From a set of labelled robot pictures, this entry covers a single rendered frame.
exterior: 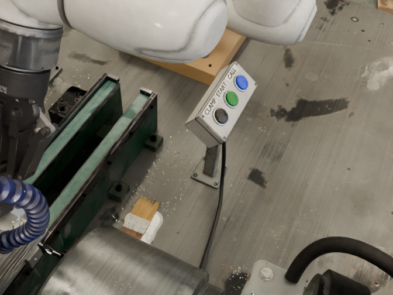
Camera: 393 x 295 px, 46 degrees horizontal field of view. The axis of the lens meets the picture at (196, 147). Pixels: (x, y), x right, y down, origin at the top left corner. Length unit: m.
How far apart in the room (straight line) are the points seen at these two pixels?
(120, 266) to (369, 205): 0.70
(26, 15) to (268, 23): 0.70
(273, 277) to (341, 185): 0.59
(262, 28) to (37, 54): 0.69
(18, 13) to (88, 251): 0.30
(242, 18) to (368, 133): 0.44
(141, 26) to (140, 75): 0.83
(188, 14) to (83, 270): 0.33
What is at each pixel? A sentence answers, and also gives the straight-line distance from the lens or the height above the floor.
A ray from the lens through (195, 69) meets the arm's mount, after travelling 1.29.
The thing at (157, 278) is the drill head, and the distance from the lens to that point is 0.61.
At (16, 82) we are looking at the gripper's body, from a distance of 0.63.
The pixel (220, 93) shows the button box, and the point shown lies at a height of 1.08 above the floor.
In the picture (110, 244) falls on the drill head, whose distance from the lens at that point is 0.64.
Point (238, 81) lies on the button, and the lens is 0.93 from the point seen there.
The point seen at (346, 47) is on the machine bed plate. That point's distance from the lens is 1.53.
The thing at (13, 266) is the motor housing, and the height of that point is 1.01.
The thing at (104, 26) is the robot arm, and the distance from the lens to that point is 0.52.
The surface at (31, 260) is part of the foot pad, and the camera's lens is 0.84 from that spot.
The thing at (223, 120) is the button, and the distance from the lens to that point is 0.87.
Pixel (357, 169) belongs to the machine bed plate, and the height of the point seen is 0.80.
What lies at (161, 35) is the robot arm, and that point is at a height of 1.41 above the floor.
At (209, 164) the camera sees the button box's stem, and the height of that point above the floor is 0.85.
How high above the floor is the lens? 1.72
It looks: 53 degrees down
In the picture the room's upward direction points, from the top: 6 degrees clockwise
